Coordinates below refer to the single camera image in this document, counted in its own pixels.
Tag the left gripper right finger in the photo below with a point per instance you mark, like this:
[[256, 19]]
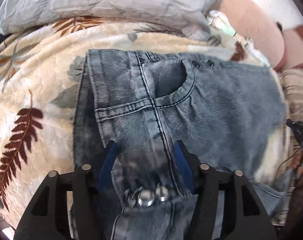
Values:
[[243, 214]]

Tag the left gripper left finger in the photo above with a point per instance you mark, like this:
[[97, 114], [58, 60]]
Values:
[[46, 216]]

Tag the grey-blue denim pants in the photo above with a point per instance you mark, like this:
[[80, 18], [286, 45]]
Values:
[[224, 112]]

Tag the striped floral folded quilt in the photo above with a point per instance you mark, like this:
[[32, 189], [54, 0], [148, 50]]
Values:
[[293, 205]]

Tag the pink padded headboard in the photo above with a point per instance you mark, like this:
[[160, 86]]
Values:
[[257, 19]]

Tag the black clip on headboard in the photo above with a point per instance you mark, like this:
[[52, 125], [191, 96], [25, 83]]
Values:
[[279, 26]]

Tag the leaf-print beige blanket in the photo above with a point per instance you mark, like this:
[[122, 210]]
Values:
[[41, 67]]

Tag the white glove left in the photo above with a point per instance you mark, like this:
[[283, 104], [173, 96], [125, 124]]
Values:
[[219, 21]]

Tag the grey quilted pillow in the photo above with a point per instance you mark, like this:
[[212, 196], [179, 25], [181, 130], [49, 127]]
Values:
[[187, 16]]

